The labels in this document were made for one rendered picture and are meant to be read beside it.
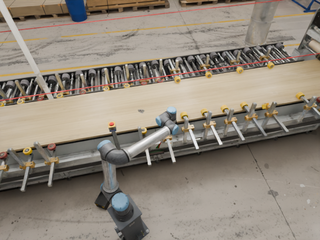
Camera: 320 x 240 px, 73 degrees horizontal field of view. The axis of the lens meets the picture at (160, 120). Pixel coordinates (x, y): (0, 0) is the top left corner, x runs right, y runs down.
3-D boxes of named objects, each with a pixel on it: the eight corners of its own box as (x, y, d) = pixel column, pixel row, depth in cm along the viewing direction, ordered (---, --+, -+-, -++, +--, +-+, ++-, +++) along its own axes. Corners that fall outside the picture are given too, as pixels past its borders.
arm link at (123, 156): (113, 165, 154) (181, 124, 188) (104, 154, 160) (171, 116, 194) (115, 174, 161) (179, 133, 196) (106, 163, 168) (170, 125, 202)
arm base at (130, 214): (137, 213, 214) (136, 209, 207) (121, 225, 206) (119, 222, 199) (127, 198, 224) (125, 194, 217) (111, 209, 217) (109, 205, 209)
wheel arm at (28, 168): (25, 191, 213) (24, 189, 210) (22, 192, 212) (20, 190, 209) (34, 155, 242) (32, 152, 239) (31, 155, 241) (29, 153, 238)
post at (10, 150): (33, 174, 241) (10, 149, 205) (30, 175, 240) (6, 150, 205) (34, 172, 243) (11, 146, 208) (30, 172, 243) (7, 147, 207)
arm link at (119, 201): (120, 219, 201) (117, 212, 188) (110, 205, 210) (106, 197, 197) (134, 208, 207) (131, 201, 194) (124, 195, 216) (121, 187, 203)
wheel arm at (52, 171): (52, 186, 216) (51, 184, 213) (49, 187, 216) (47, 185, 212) (57, 151, 245) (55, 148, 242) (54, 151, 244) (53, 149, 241)
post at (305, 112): (298, 125, 279) (317, 97, 244) (296, 125, 279) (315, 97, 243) (296, 123, 281) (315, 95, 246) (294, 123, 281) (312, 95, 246)
